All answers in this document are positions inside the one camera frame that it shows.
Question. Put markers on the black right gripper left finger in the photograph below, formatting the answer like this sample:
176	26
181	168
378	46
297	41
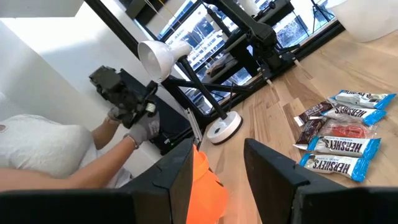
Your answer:
177	174

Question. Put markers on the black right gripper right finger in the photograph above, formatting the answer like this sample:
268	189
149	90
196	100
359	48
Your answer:
273	180

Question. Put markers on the orange pumpkin face bucket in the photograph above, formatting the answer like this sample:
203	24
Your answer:
205	186

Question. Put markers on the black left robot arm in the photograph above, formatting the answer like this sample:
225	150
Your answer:
258	34

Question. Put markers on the red wrapped candy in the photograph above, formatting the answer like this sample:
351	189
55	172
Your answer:
346	130

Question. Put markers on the person's hand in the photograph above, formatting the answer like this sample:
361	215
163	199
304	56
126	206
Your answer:
146	129
114	115

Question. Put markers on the white desk lamp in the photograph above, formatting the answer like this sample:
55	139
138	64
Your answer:
158	57

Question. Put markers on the person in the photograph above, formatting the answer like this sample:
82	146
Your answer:
40	146

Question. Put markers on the black tripod stand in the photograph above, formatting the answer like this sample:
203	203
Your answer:
320	12

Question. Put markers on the white ghost face bucket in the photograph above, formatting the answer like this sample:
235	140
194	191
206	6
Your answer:
367	18

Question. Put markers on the silver metal bracket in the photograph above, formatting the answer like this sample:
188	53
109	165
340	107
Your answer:
192	124

